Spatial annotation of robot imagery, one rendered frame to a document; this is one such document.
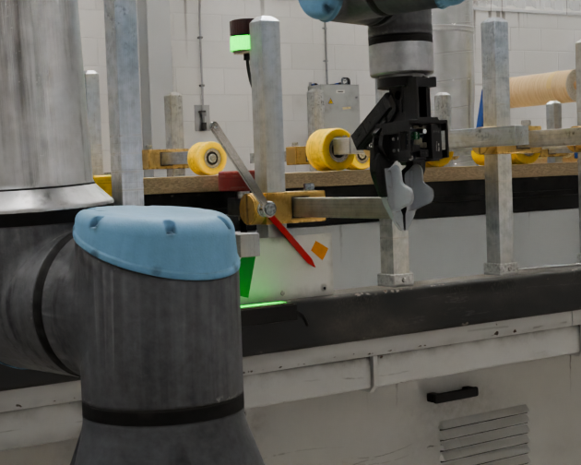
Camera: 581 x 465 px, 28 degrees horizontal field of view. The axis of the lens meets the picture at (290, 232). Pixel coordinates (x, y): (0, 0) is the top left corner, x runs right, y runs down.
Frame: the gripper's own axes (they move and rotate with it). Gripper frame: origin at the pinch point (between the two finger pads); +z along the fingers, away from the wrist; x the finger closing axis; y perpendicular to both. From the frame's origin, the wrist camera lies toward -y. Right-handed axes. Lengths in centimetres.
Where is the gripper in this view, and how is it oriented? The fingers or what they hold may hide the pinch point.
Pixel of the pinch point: (399, 221)
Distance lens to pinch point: 164.6
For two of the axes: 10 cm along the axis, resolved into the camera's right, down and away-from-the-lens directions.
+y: 5.6, 0.0, -8.3
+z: 0.5, 10.0, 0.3
